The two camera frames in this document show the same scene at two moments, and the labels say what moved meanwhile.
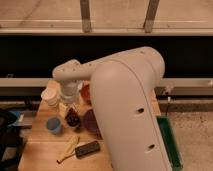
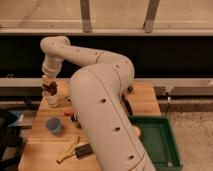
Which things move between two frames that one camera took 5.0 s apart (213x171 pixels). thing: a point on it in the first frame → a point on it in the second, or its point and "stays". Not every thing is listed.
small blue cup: [53, 124] stays
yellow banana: [70, 147] stays
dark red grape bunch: [72, 117] → [52, 87]
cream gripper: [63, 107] → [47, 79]
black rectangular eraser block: [88, 148] stays
